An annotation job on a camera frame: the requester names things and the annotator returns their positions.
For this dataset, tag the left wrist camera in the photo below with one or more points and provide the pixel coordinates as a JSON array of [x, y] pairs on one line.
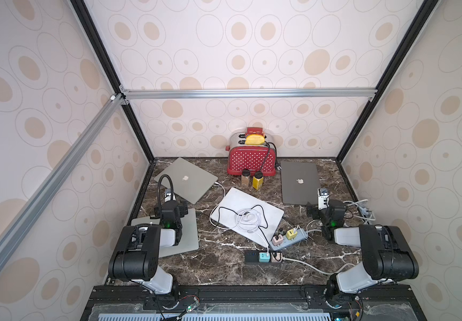
[[169, 196]]

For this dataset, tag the pink plug adapter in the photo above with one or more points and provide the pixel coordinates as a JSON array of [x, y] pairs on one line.
[[277, 240]]

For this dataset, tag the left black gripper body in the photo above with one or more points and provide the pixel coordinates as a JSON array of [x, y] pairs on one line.
[[171, 210]]

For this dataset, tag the yellow spice jar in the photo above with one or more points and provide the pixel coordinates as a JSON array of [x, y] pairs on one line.
[[257, 181]]

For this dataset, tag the horizontal aluminium bar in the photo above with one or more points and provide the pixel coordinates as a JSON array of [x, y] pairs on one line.
[[250, 93]]

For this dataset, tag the white laptop centre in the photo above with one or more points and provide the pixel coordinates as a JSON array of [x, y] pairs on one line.
[[248, 216]]

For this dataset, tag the dark grey laptop back right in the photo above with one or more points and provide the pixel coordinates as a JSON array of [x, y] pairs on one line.
[[300, 183]]

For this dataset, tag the left aluminium bar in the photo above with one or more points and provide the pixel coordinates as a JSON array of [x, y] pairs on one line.
[[14, 234]]

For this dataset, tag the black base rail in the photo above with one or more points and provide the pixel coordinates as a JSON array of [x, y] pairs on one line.
[[307, 302]]

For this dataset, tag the silver laptop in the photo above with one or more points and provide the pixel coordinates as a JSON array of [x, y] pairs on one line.
[[189, 240], [190, 181]]

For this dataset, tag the brown spice jar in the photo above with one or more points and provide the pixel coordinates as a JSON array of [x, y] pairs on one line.
[[245, 178]]

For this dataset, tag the silver laptop front left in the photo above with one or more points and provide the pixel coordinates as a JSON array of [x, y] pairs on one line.
[[189, 240]]

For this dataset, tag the red polka dot toaster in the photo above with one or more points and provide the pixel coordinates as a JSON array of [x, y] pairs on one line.
[[254, 158]]

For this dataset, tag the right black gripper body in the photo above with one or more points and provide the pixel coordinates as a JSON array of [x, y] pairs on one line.
[[331, 212]]

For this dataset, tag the yellow plug adapter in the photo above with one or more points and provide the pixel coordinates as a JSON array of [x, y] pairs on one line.
[[291, 234]]

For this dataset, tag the grey power strip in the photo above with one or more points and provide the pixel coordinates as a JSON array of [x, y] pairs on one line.
[[302, 235]]

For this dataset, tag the silver laptop back left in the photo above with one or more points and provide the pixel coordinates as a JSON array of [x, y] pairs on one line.
[[190, 181]]

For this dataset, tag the yellow toy bread slice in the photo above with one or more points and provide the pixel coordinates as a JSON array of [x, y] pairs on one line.
[[254, 140]]

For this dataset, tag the black power strip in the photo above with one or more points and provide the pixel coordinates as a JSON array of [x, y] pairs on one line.
[[252, 257]]

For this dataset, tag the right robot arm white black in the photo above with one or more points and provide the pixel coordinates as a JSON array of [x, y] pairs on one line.
[[386, 255]]

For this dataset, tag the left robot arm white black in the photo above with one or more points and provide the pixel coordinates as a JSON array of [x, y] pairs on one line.
[[136, 255]]

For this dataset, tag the teal plug adapter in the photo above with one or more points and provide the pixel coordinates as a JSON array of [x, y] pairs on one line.
[[264, 257]]

